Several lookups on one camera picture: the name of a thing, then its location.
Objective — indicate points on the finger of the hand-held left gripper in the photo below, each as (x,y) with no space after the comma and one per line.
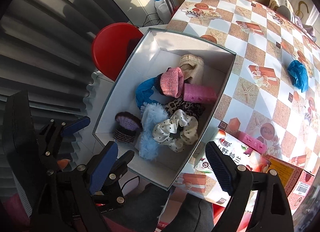
(75,123)
(123,163)

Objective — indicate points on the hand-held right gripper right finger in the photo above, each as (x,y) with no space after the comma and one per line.
(220,167)

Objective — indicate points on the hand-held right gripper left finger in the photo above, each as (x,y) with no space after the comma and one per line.
(102,167)

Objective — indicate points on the white storage box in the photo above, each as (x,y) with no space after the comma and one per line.
(160,164)

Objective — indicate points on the light blue fluffy scrunchie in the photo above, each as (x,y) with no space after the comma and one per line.
(150,134)

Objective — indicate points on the purple knit hair accessory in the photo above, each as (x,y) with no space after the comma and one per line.
(127,124)

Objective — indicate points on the polka dot cream scrunchie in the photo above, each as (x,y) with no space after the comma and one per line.
(180,122)

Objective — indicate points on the leopard print scrunchie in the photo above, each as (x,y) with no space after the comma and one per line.
(186,108)

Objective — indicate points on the teal blue cloth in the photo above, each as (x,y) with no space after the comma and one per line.
(143,92)
(298,74)

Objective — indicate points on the pink foam block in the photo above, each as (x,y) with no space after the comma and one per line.
(252,142)
(200,92)

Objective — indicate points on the pink knit sock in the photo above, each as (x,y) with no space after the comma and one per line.
(171,82)

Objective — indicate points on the beige scrunchie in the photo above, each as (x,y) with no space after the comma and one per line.
(193,70)

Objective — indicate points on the person's grey trousers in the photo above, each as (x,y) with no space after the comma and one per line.
(150,207)

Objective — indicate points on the red cardboard box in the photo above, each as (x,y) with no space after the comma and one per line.
(292,174)

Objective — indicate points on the pink cloth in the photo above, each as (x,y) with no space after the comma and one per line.
(12,209)

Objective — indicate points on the checkered printed tablecloth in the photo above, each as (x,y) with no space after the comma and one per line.
(250,89)

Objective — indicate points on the red stool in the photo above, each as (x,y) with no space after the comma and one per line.
(110,47)

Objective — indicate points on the white bottle blue cap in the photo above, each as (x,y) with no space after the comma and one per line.
(161,9)

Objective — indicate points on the beige cloth bundle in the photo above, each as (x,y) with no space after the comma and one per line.
(275,2)

